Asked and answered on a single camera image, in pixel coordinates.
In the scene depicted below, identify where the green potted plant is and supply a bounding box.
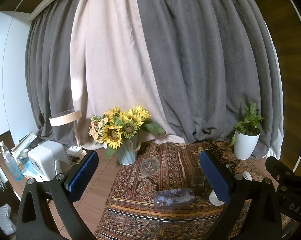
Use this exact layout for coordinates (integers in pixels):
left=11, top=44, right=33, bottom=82
left=229, top=102, right=270, bottom=147

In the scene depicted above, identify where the white box appliance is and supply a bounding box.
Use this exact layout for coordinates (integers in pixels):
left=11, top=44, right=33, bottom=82
left=28, top=140, right=67, bottom=181

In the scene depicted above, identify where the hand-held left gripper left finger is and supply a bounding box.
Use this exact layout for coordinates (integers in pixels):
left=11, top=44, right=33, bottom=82
left=17, top=150, right=99, bottom=240

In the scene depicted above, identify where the clear plastic bottle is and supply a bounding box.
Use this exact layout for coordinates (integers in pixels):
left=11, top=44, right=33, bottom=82
left=153, top=187, right=196, bottom=212

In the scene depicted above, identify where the patterned oriental rug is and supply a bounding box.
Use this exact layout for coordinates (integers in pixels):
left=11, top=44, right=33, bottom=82
left=96, top=141, right=299, bottom=240

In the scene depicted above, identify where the sunflower bouquet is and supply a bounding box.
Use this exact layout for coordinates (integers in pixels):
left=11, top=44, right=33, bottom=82
left=89, top=105, right=166, bottom=159

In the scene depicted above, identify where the white paper cup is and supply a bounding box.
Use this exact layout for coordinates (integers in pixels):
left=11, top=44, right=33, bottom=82
left=209, top=189, right=226, bottom=206

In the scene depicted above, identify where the white plant pot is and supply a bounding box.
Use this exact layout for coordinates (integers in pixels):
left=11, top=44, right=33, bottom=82
left=233, top=129, right=260, bottom=160

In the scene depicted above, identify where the beige curtain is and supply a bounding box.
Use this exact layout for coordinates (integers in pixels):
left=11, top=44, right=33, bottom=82
left=70, top=0, right=186, bottom=151

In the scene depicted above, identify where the white sheer curtain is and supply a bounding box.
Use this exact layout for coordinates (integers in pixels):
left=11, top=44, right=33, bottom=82
left=264, top=20, right=284, bottom=161

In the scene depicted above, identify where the wide grey curtain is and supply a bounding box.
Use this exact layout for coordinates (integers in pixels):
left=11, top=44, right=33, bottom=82
left=134, top=0, right=285, bottom=161

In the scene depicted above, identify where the white ring desk lamp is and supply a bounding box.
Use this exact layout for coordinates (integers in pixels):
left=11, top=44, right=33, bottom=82
left=49, top=109, right=84, bottom=156

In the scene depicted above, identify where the light blue ribbed vase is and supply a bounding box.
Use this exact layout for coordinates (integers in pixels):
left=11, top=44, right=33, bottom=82
left=115, top=133, right=141, bottom=166

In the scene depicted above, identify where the stack of books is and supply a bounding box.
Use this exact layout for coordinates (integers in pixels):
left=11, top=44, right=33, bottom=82
left=11, top=132, right=39, bottom=153

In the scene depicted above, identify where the striped cushion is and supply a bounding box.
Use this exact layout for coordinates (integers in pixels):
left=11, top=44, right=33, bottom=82
left=0, top=203, right=17, bottom=233

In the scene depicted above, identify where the narrow grey curtain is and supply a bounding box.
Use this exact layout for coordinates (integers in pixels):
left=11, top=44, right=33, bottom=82
left=25, top=0, right=91, bottom=151

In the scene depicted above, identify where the clear water bottle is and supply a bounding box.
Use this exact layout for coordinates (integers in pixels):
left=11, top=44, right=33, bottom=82
left=0, top=141, right=24, bottom=181

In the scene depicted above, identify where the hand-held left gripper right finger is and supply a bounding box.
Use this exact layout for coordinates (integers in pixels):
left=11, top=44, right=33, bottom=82
left=200, top=150, right=282, bottom=240

